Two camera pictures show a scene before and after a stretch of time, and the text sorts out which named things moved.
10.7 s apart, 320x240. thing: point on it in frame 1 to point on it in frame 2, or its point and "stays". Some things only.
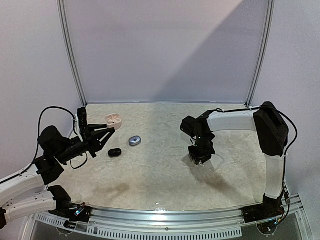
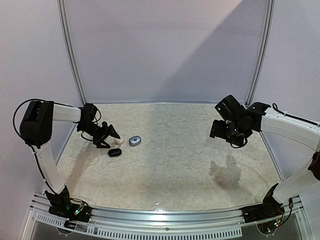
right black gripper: (201, 153) to (218, 129)
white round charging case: (113, 121) to (117, 141)
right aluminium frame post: (270, 22) stays
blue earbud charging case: (134, 140) stays
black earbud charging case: (114, 152) stays
